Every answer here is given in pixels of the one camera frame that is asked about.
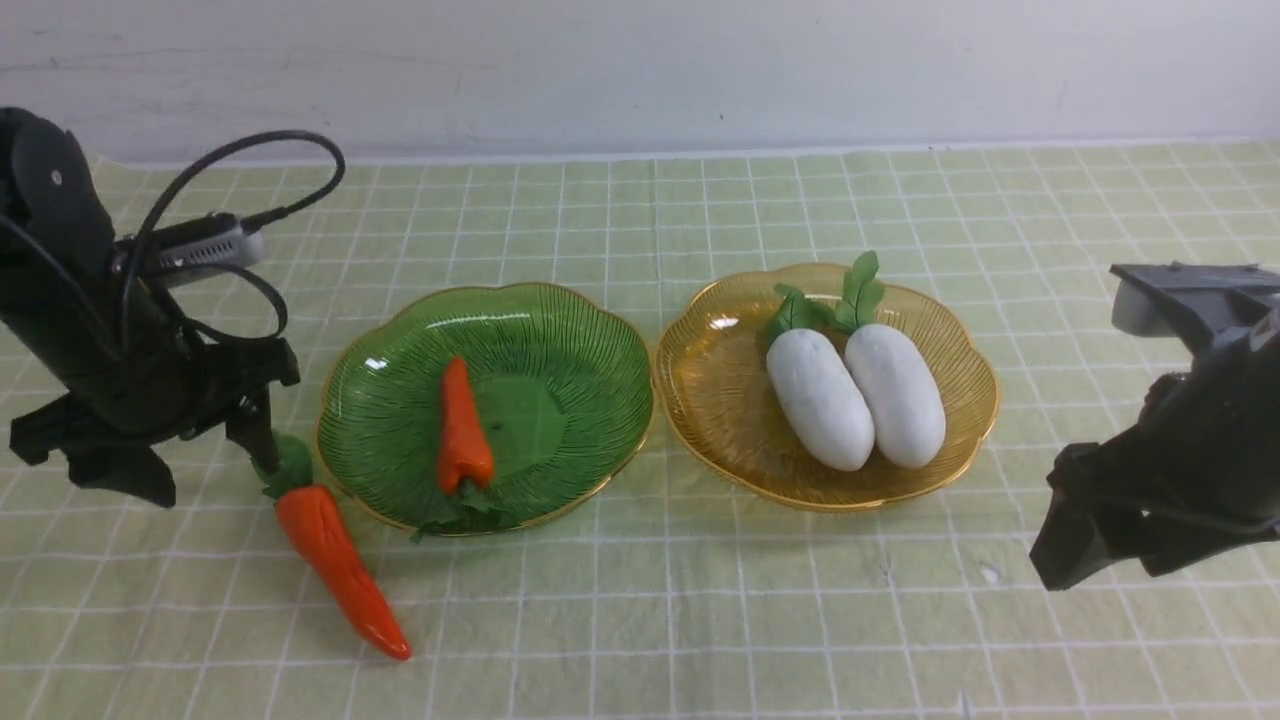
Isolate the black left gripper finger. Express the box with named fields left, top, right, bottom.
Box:
left=224, top=388, right=282, bottom=477
left=64, top=442, right=177, bottom=509

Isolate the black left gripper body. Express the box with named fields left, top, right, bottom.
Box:
left=3, top=292, right=300, bottom=465

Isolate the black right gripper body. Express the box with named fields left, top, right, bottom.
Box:
left=1044, top=311, right=1277, bottom=561

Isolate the orange carrot with leaves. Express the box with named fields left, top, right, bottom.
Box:
left=253, top=430, right=413, bottom=661
left=413, top=355, right=518, bottom=527

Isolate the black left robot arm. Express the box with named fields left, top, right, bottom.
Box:
left=1, top=108, right=300, bottom=507

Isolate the right white radish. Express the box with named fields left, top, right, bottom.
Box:
left=835, top=251, right=947, bottom=469

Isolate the white radish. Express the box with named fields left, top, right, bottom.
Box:
left=835, top=251, right=947, bottom=469
left=765, top=283, right=876, bottom=471

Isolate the green glass plate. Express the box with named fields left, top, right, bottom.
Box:
left=314, top=282, right=657, bottom=538

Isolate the left white radish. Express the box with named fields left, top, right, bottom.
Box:
left=765, top=283, right=876, bottom=471

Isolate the green checkered tablecloth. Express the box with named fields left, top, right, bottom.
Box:
left=1, top=140, right=1277, bottom=719

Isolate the amber glass plate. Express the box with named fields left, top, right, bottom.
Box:
left=653, top=263, right=1001, bottom=512

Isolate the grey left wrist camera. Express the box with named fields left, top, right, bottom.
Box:
left=140, top=211, right=266, bottom=290

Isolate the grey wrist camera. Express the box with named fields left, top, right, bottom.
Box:
left=1110, top=261, right=1279, bottom=356
left=140, top=211, right=266, bottom=290

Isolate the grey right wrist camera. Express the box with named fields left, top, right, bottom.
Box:
left=1110, top=261, right=1279, bottom=356

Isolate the black camera cable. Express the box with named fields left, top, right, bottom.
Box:
left=0, top=129, right=347, bottom=354

